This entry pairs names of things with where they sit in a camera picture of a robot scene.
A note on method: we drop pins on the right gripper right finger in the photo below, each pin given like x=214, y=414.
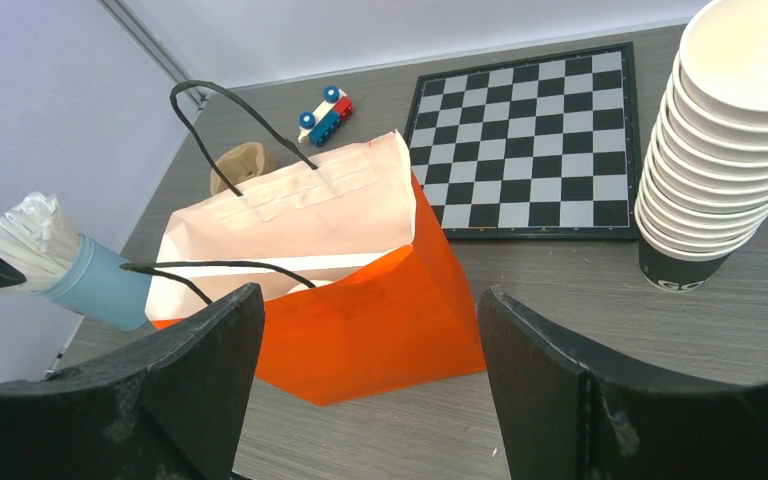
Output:
x=569, y=407

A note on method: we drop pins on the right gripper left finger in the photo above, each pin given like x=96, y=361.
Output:
x=170, y=405

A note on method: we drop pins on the orange paper bag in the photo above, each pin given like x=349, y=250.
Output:
x=363, y=292

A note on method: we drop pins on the stack of white paper cups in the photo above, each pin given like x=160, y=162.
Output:
x=703, y=192

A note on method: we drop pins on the blue straw holder cup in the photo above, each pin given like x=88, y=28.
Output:
x=97, y=287

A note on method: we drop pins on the brown pulp cup carrier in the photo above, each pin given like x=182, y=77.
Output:
x=246, y=161

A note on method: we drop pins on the black white checkerboard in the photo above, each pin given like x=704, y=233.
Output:
x=544, y=147

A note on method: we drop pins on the blue white toy figure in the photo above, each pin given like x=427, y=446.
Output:
x=318, y=126

